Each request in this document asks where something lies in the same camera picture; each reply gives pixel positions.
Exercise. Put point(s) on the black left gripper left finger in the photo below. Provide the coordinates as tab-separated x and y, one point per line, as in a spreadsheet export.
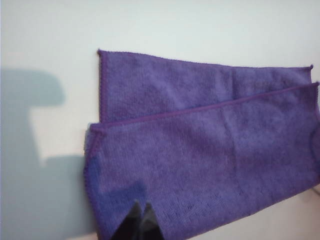
130	227

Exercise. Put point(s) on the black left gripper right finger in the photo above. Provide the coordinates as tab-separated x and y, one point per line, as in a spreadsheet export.
151	227

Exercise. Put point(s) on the purple microfiber cloth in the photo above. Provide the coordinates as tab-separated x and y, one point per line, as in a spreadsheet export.
200	155

